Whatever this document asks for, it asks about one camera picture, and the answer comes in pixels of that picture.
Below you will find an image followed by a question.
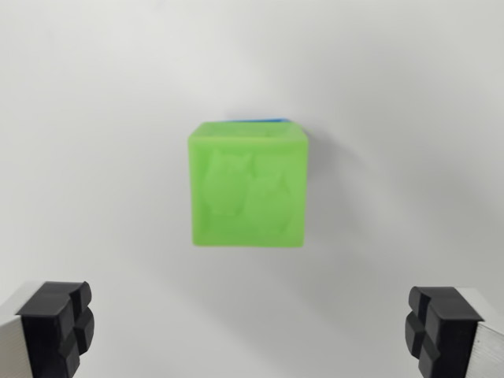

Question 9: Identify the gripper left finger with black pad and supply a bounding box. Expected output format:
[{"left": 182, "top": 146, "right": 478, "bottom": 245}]
[{"left": 0, "top": 280, "right": 96, "bottom": 378}]

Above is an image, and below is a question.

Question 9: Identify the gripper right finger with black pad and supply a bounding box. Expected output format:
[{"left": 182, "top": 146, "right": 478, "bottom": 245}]
[{"left": 404, "top": 285, "right": 504, "bottom": 378}]

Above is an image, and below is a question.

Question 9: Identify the green embossed cube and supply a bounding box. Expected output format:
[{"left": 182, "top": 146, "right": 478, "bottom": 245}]
[{"left": 186, "top": 120, "right": 309, "bottom": 250}]

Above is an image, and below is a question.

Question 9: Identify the blue embossed cube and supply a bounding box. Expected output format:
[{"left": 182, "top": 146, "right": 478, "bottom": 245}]
[{"left": 222, "top": 116, "right": 312, "bottom": 137}]

